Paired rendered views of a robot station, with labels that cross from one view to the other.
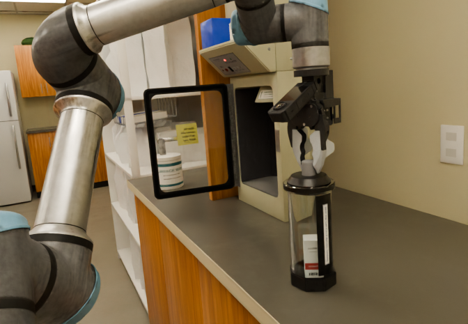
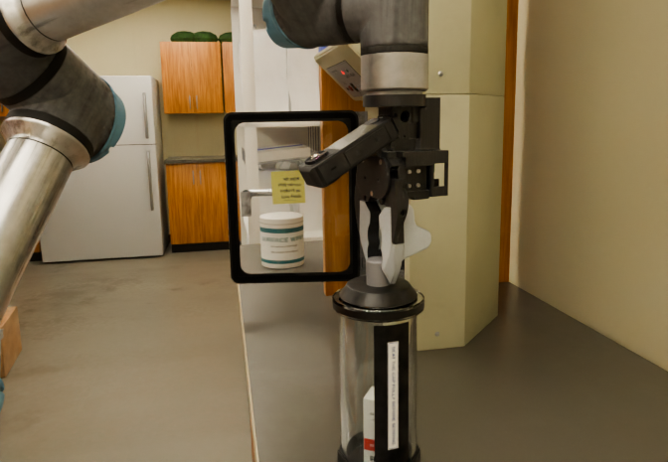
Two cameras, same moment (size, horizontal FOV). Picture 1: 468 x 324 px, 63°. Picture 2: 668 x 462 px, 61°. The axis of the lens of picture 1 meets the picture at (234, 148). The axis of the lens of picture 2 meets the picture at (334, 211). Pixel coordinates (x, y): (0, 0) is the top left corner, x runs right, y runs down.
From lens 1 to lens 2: 0.31 m
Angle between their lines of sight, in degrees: 15
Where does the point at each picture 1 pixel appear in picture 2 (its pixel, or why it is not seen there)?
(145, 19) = (99, 1)
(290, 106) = (328, 159)
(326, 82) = (421, 120)
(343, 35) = (575, 37)
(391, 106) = (640, 169)
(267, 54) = not seen: hidden behind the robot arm
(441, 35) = not seen: outside the picture
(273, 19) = (324, 2)
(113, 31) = (58, 20)
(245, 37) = (283, 33)
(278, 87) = not seen: hidden behind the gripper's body
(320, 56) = (399, 71)
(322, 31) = (406, 24)
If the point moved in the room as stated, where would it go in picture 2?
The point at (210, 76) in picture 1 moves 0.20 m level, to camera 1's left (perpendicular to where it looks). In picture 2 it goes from (336, 98) to (256, 100)
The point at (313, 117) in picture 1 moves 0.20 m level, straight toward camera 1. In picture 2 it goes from (382, 182) to (285, 211)
